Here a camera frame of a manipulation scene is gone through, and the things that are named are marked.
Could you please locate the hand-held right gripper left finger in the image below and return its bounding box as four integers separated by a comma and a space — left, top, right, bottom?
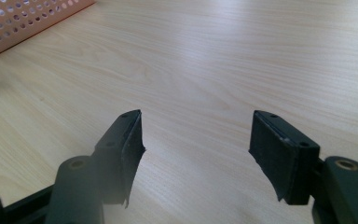
91, 109, 146, 209

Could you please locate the pink perforated plastic basket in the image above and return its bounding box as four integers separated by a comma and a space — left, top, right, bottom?
0, 0, 97, 63

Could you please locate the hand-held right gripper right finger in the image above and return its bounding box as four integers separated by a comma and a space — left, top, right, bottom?
248, 109, 321, 206

